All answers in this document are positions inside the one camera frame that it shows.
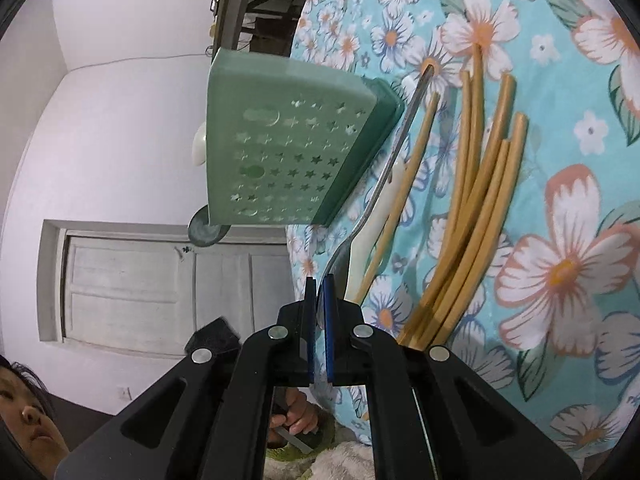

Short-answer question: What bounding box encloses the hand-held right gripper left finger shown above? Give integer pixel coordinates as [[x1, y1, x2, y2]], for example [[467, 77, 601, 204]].
[[54, 277, 317, 480]]

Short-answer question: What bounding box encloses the person's left hand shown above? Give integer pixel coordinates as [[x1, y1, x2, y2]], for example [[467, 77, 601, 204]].
[[267, 389, 323, 448]]

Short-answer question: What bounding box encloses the floral teal blanket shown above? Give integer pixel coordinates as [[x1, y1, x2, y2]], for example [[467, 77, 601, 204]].
[[285, 0, 640, 466]]

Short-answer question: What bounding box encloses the person's head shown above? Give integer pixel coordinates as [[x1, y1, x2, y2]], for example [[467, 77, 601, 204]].
[[0, 352, 70, 480]]

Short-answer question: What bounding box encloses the bunch of wooden chopsticks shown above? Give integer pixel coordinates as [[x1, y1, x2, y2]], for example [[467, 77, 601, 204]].
[[357, 42, 531, 348]]

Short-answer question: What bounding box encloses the cream plastic spoon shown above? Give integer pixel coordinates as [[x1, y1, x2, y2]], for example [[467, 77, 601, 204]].
[[345, 160, 403, 303]]

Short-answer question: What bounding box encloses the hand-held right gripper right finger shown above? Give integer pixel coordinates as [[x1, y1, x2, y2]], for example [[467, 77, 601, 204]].
[[324, 274, 583, 480]]

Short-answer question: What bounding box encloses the green perforated utensil holder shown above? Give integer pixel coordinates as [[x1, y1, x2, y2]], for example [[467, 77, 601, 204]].
[[206, 47, 406, 226]]

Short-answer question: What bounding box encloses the white panel door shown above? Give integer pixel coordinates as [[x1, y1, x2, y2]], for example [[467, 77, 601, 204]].
[[39, 219, 297, 361]]

